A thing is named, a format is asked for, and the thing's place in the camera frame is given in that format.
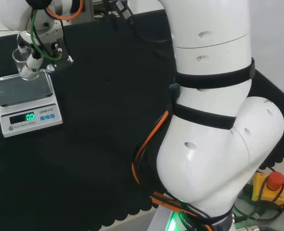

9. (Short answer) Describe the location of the orange cable loop at wrist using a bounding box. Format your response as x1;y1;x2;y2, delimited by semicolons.
45;0;84;21

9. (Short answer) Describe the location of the black bench cloth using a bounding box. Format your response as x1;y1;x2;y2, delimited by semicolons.
0;8;284;231

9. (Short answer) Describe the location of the green cable at wrist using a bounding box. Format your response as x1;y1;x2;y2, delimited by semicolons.
29;9;63;61

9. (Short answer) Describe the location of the yellow stop button red cap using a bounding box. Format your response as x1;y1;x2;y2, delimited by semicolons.
251;170;284;208

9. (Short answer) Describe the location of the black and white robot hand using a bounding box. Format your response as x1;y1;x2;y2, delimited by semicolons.
16;22;75;76

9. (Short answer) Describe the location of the orange cable along arm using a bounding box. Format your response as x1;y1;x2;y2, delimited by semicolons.
131;110;169;186

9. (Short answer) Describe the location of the white electronic balance steel pan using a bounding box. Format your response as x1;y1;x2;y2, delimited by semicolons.
0;69;64;139

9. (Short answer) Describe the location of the clear glass beaker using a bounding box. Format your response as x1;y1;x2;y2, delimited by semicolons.
12;47;40;81

